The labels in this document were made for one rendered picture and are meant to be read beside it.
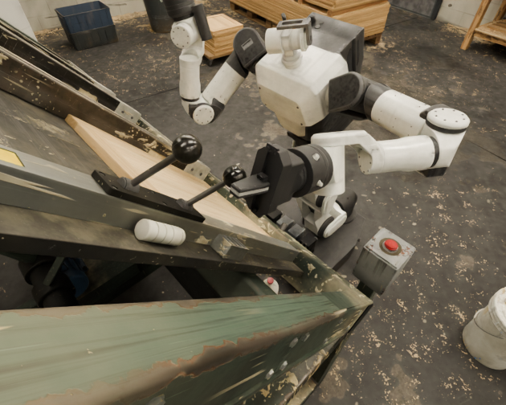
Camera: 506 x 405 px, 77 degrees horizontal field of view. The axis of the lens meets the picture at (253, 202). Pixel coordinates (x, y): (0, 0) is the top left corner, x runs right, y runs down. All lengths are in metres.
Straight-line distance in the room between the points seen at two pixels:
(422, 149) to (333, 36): 0.52
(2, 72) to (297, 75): 0.70
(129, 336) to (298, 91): 0.87
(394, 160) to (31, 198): 0.59
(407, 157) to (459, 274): 1.76
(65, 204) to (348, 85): 0.74
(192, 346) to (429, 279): 2.11
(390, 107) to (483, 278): 1.77
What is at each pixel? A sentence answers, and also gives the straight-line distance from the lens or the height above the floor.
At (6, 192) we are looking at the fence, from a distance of 0.38.
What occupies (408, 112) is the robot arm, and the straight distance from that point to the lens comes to 0.83.
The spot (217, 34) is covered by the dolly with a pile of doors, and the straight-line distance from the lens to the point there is 4.22.
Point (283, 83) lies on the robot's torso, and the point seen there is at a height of 1.30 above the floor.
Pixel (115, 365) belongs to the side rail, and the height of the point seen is 1.59.
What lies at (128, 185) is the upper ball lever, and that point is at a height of 1.47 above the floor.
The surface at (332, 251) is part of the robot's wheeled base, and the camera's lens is 1.97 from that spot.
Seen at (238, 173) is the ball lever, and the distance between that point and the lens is 0.49.
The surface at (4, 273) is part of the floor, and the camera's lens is 2.56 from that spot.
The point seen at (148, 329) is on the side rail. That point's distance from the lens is 0.22.
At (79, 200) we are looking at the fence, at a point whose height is 1.49.
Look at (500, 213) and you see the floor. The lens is 2.94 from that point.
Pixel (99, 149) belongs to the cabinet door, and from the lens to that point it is 0.76.
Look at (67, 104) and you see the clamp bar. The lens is 0.91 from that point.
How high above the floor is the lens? 1.76
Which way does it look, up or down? 47 degrees down
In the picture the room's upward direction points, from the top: straight up
